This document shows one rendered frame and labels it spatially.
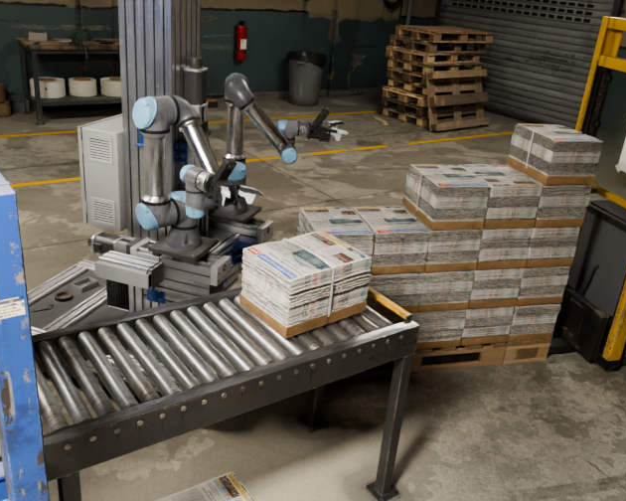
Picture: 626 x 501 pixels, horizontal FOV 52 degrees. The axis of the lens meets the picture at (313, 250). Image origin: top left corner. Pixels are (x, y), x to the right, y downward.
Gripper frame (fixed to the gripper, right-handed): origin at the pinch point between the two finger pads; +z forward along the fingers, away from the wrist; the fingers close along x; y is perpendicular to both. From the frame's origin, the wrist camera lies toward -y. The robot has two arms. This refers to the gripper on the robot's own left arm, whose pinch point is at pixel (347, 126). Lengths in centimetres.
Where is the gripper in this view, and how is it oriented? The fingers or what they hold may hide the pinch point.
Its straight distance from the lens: 334.3
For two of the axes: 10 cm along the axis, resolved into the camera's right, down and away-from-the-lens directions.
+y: -1.0, 8.5, 5.2
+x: 1.0, 5.3, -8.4
